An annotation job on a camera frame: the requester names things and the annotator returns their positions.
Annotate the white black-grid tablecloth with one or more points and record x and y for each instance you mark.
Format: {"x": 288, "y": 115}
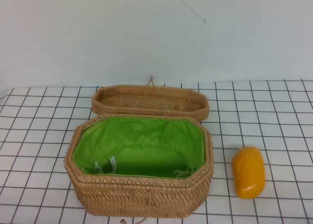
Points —
{"x": 36, "y": 136}

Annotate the green fabric basket liner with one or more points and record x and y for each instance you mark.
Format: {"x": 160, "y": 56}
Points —
{"x": 146, "y": 133}

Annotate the woven rattan basket body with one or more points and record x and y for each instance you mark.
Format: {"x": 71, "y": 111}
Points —
{"x": 137, "y": 197}

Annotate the yellow toy mango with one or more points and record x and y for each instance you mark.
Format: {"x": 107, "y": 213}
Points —
{"x": 248, "y": 172}

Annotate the woven rattan basket lid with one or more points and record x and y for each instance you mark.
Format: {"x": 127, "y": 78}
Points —
{"x": 146, "y": 93}

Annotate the tan lid fastening loop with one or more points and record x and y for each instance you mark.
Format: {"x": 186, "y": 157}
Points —
{"x": 151, "y": 78}

